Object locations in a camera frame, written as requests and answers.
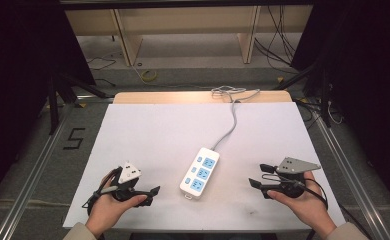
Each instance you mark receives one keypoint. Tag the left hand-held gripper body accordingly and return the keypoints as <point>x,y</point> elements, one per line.
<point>128,173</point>

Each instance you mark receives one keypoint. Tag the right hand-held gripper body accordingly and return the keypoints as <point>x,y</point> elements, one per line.
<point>296,165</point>

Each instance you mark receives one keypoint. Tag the white power strip blue sockets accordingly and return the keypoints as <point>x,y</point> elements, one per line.
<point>199,174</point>

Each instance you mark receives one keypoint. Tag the person's left hand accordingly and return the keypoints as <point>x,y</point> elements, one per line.
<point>106,210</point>

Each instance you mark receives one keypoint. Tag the person's right hand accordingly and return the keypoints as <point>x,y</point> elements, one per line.
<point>308,206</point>

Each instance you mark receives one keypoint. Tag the white table cover board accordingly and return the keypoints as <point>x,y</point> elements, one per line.
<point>169,133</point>

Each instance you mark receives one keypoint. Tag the black metal stand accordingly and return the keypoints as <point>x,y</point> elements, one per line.
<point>63,93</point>
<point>316,86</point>

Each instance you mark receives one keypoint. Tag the black curtain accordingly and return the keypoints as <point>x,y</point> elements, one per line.
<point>363,66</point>
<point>26,60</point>

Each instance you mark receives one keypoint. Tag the aluminium floor rail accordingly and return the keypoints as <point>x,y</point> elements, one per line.
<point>353,180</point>
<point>33,173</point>

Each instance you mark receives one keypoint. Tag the light wooden desk frame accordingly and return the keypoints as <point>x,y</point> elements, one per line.
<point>189,23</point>

